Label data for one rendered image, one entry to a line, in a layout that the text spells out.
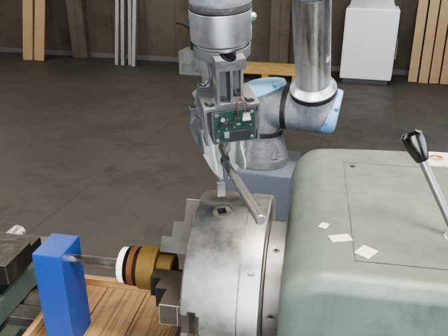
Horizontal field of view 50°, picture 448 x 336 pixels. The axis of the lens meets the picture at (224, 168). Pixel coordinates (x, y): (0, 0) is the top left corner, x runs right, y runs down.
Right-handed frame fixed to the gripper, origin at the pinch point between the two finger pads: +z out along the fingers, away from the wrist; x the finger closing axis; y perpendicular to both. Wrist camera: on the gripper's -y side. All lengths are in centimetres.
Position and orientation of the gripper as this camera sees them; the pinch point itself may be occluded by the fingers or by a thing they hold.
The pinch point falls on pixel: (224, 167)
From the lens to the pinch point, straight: 72.0
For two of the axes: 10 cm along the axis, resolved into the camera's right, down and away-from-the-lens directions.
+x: 9.8, -1.4, 1.5
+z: 0.3, 8.3, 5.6
